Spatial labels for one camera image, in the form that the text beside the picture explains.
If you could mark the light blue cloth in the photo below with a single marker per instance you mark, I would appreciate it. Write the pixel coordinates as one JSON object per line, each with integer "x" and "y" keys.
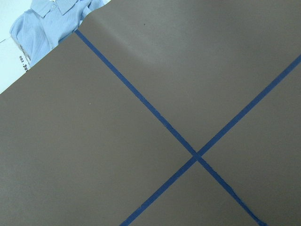
{"x": 49, "y": 22}

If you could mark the clear plastic bag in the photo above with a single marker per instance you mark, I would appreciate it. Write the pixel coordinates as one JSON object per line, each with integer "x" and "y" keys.
{"x": 14, "y": 63}

